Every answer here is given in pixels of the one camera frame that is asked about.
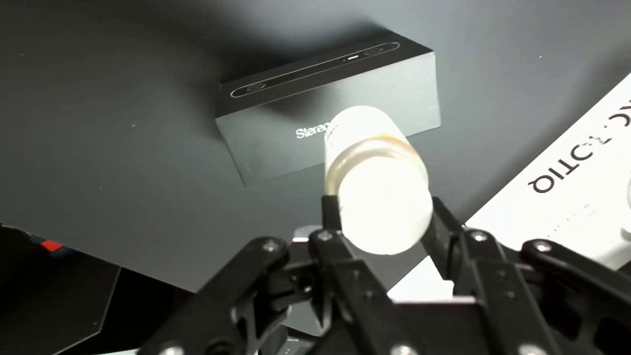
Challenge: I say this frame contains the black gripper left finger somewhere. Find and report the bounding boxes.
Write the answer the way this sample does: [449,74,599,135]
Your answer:
[138,191,422,355]

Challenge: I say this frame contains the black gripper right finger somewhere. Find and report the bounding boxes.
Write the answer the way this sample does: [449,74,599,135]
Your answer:
[418,195,631,355]

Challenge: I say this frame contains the white pill bottle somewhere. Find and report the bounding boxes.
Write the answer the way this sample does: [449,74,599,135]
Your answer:
[321,104,435,258]

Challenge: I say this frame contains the white Robotiq cardboard box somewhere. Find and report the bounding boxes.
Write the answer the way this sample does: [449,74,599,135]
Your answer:
[386,68,631,305]

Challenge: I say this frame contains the black rectangular box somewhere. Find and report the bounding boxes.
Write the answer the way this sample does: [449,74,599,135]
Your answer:
[215,39,443,187]

